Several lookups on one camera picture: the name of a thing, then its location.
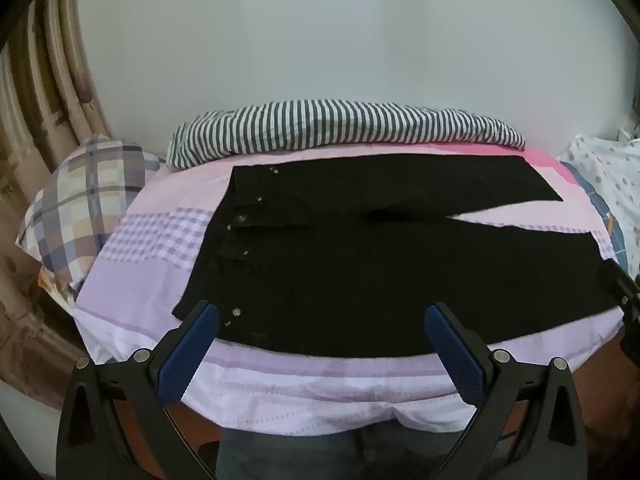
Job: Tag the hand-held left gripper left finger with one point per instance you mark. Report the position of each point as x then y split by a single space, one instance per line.
191 355

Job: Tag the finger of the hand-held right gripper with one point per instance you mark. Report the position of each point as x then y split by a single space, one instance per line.
614 280

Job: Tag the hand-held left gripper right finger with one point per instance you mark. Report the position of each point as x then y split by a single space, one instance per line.
457 356

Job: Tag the black pants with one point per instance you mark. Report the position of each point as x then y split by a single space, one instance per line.
380 260

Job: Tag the white dotted cloth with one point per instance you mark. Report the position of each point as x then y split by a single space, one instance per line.
612 180

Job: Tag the pink purple checked bed sheet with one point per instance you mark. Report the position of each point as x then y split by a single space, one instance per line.
165 240

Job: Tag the brown floral cloth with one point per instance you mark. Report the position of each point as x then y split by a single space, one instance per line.
27 345

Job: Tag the plaid pillow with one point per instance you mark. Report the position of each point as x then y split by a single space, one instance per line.
75 210

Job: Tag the grey white striped blanket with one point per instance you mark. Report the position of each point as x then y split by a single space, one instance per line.
320 127

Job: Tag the wooden headboard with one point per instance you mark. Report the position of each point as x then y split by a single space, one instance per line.
35 105

